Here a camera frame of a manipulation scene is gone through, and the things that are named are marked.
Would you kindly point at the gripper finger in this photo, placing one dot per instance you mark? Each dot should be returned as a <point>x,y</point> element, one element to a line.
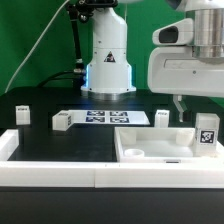
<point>180,105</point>

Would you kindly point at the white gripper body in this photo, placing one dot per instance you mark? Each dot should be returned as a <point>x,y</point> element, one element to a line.
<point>179,67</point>

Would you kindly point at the white square tabletop part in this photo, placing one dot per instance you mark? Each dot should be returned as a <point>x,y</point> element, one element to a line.
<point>162,145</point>

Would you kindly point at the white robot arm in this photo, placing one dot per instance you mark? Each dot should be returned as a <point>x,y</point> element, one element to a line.
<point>109,75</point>

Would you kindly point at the white tag base sheet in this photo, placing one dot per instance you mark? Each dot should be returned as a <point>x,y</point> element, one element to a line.
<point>108,117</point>

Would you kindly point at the white U-shaped fence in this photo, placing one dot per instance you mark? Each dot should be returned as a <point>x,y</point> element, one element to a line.
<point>133,174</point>

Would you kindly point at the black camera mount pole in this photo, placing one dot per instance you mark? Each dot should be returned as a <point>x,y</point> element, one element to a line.
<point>81,11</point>

